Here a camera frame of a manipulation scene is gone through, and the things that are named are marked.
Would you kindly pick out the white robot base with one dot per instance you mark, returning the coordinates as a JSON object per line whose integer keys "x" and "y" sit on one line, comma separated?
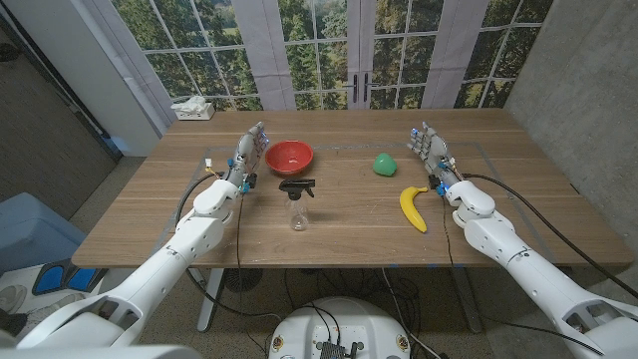
{"x": 344, "y": 324}

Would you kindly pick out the green toy apple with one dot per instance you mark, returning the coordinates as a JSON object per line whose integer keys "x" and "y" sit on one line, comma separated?
{"x": 385, "y": 165}

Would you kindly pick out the small grey sneaker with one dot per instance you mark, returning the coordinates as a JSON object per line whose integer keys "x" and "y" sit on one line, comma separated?
{"x": 11, "y": 298}

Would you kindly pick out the blue-grey box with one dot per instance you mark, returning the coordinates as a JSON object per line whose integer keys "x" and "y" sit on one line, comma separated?
{"x": 30, "y": 229}

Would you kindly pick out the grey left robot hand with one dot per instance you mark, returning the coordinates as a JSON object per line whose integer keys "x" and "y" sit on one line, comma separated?
{"x": 247, "y": 149}

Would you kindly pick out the round black floor fan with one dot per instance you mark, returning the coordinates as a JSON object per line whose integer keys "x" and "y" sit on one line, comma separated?
{"x": 242, "y": 279}

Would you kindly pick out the white tissue box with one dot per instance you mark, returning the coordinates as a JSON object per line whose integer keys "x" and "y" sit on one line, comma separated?
{"x": 195, "y": 112}

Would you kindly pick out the white table leg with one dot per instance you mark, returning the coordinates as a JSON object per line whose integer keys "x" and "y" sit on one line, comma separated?
{"x": 209, "y": 304}

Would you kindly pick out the yellow toy banana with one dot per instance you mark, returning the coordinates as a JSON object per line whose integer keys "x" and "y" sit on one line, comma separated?
{"x": 412, "y": 209}

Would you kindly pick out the dark trouser leg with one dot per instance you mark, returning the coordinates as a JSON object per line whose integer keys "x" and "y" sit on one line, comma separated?
{"x": 10, "y": 323}

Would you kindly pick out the blue and black foot pedal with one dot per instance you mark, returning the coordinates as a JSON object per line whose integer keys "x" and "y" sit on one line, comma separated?
{"x": 50, "y": 279}

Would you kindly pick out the white robot chest edge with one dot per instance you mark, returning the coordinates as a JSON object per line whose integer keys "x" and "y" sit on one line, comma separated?
{"x": 99, "y": 352}

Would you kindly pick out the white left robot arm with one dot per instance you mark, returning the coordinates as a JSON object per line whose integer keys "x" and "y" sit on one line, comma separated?
{"x": 189, "y": 239}

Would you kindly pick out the large grey sneaker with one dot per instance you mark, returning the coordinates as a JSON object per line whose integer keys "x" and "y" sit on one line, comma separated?
{"x": 55, "y": 305}

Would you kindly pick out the red bowl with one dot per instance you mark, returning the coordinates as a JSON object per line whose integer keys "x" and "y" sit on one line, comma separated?
{"x": 289, "y": 157}

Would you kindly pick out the clear spray bottle black head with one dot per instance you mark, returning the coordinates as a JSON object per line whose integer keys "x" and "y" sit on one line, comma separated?
{"x": 296, "y": 188}

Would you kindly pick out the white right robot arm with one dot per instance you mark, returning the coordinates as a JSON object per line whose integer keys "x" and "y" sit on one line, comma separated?
{"x": 503, "y": 239}

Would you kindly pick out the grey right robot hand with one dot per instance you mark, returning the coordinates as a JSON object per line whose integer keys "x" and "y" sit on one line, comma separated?
{"x": 434, "y": 149}

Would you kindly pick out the printed window backdrop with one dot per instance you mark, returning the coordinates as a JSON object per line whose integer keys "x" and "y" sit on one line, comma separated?
{"x": 309, "y": 50}

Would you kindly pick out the grey table leg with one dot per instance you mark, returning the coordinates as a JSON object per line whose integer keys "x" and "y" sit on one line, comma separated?
{"x": 468, "y": 304}

